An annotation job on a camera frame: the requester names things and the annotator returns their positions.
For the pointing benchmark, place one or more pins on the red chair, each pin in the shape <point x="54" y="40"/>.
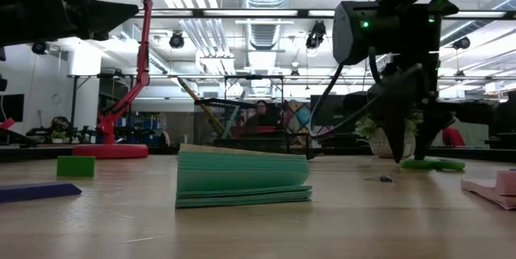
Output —
<point x="451" y="138"/>

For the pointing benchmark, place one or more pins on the teal sticky note pad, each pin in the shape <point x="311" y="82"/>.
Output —
<point x="242" y="178"/>

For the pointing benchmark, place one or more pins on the black wall screen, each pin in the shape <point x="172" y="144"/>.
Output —
<point x="12" y="107"/>

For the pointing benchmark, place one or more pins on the black overhead frame bar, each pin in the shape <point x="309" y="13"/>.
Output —
<point x="197" y="13"/>

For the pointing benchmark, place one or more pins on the potted green plant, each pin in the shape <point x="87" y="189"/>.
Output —
<point x="375" y="146"/>

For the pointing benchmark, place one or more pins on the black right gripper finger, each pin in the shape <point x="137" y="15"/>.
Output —
<point x="431" y="134"/>
<point x="397" y="122"/>

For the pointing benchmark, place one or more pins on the red desk lamp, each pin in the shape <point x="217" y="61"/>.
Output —
<point x="111" y="151"/>

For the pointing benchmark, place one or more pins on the black ceiling spotlight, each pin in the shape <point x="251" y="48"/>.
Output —
<point x="461" y="43"/>
<point x="315" y="33"/>
<point x="39" y="48"/>
<point x="176" y="40"/>

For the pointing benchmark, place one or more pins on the colourful patchwork panel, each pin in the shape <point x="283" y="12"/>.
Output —
<point x="298" y="118"/>

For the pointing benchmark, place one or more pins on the dark blue eraser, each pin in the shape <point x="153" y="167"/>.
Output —
<point x="36" y="191"/>

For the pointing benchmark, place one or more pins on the green eraser block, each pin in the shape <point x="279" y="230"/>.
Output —
<point x="75" y="166"/>

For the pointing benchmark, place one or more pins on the small binder clip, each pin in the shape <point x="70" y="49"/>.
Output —
<point x="381" y="178"/>

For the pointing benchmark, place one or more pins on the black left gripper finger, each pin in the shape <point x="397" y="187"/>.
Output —
<point x="105" y="13"/>
<point x="94" y="38"/>

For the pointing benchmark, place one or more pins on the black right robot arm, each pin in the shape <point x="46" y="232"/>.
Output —
<point x="383" y="29"/>

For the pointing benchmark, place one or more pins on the pink sticky note pad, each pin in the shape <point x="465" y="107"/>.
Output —
<point x="492" y="192"/>

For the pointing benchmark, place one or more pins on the black mesh desk organizer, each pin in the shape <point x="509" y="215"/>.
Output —
<point x="209" y="126"/>

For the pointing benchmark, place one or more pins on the black monitor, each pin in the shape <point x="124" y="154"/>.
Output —
<point x="338" y="107"/>

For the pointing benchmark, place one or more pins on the person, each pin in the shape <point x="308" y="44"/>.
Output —
<point x="60" y="124"/>
<point x="262" y="114"/>

